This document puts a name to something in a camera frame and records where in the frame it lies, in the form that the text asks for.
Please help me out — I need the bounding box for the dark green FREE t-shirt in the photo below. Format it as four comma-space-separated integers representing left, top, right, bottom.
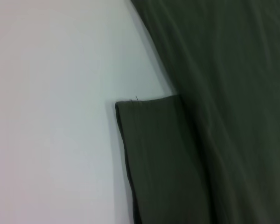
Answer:
115, 0, 280, 224

